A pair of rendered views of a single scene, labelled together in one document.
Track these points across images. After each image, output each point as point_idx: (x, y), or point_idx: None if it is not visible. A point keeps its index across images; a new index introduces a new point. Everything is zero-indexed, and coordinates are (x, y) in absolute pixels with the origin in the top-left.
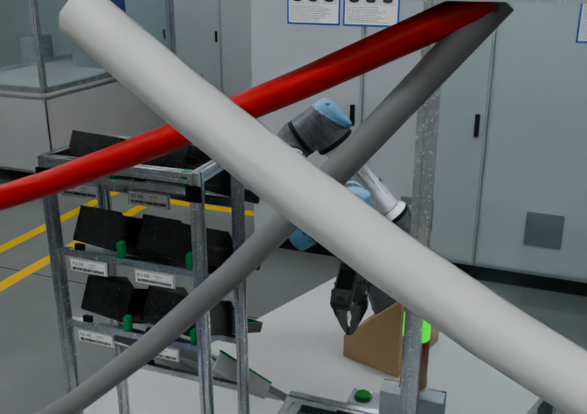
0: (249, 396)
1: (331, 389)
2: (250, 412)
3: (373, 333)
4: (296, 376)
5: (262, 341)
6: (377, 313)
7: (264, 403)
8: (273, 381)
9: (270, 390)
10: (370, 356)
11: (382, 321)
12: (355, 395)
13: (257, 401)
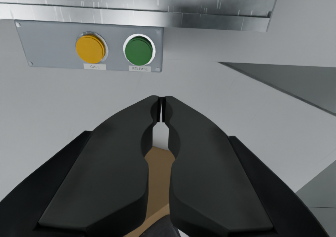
0: (308, 59)
1: (201, 103)
2: (306, 25)
3: (163, 186)
4: (247, 113)
5: (293, 159)
6: (164, 217)
7: (286, 50)
8: (275, 98)
9: (275, 86)
10: (165, 159)
11: (149, 203)
12: (150, 46)
13: (296, 53)
